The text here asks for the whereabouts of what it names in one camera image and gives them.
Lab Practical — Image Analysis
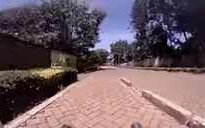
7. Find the pale kerb along hedge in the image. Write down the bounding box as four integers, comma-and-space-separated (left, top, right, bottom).
3, 74, 91, 128

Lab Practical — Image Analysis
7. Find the long dark boundary wall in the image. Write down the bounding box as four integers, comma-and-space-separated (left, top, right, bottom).
0, 31, 80, 72

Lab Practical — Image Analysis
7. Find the grass verge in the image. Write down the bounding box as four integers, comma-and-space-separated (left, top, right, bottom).
129, 65, 205, 75

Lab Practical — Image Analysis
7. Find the low green hedge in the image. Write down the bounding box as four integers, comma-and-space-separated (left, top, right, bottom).
0, 67, 79, 125

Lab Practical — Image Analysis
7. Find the group of tall dark trees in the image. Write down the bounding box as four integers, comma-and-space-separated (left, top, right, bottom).
129, 0, 205, 68

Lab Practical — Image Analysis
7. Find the concrete kerb between path and road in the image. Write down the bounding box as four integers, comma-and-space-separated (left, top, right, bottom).
119, 77, 205, 128

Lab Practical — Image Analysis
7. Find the group of distant trees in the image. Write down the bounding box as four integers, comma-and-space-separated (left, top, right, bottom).
109, 39, 138, 66

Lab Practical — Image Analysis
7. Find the pale boundary wall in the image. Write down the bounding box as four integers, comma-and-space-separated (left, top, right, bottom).
119, 54, 205, 68

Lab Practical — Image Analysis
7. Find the red brick path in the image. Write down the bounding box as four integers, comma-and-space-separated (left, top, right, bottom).
18, 66, 191, 128

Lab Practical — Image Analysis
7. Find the red brick road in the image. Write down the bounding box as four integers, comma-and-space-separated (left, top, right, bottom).
89, 65, 205, 125

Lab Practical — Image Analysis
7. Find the row of trees behind dark wall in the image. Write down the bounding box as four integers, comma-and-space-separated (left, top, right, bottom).
0, 0, 110, 66

